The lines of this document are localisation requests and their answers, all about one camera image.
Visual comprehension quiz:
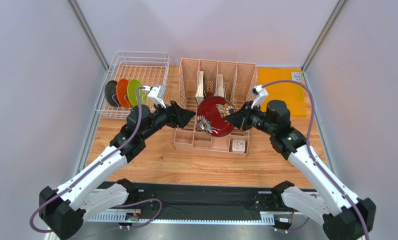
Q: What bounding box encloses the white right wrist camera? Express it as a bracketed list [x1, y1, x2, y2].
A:
[251, 85, 268, 108]

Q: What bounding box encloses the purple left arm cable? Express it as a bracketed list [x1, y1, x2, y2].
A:
[30, 85, 163, 233]

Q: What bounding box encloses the left wooden board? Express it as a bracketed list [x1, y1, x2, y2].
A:
[195, 70, 206, 105]

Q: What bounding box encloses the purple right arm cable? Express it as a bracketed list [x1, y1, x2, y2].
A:
[262, 79, 370, 240]

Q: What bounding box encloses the white power socket cube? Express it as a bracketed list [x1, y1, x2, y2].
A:
[231, 139, 246, 154]

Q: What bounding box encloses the orange mat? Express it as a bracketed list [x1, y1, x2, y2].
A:
[257, 67, 306, 118]

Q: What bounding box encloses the dark teal plate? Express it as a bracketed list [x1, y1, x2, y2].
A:
[104, 80, 121, 108]

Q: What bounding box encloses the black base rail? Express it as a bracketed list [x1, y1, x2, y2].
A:
[96, 183, 294, 226]

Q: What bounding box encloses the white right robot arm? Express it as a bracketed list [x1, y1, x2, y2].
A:
[225, 100, 376, 240]

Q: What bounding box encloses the right wooden board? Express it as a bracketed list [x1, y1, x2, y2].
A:
[214, 73, 225, 98]

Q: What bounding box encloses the wooden board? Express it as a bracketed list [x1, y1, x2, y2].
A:
[195, 70, 206, 105]
[214, 73, 225, 98]

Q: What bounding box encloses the green plate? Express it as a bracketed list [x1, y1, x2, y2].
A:
[127, 79, 143, 107]

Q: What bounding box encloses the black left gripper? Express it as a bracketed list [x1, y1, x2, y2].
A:
[141, 98, 196, 141]

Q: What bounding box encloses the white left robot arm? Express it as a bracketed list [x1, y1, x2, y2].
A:
[33, 101, 195, 240]

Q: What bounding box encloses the red floral plate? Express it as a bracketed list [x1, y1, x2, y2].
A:
[196, 96, 236, 137]

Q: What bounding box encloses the white wire dish rack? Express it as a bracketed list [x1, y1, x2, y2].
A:
[95, 50, 170, 119]

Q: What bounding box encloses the white label sticker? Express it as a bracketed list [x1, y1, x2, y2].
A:
[291, 71, 302, 83]

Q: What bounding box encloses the orange plate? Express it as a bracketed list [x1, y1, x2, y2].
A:
[116, 78, 130, 109]

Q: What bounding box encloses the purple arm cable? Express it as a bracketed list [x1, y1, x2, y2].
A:
[262, 79, 370, 240]
[30, 85, 163, 233]

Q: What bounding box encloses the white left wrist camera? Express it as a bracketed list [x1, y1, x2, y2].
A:
[143, 84, 166, 109]

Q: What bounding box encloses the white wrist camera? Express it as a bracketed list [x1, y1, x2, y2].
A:
[143, 84, 166, 109]
[251, 85, 268, 108]

